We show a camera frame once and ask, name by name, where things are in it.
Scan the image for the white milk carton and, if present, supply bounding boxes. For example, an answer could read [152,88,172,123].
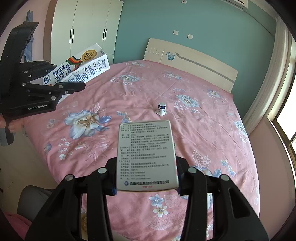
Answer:
[42,43,110,86]

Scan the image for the white medicine box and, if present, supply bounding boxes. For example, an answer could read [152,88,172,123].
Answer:
[116,120,179,192]

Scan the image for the person's left hand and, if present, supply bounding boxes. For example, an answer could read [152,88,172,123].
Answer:
[0,115,23,133]

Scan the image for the blue hanging clothes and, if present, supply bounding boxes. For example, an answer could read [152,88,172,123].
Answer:
[23,11,34,62]

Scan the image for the pink floral bedsheet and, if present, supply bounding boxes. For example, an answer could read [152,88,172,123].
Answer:
[23,59,261,241]

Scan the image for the white wardrobe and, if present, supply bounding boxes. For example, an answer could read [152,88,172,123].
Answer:
[43,1,123,65]

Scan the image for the small blue white bottle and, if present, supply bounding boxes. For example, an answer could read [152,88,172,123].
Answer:
[155,102,168,116]

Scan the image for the beige wooden headboard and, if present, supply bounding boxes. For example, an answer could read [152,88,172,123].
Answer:
[144,38,238,93]

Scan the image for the cream curtain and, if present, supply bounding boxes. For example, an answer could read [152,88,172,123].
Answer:
[243,16,289,135]

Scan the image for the window with frame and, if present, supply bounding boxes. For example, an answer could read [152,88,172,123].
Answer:
[265,76,296,163]

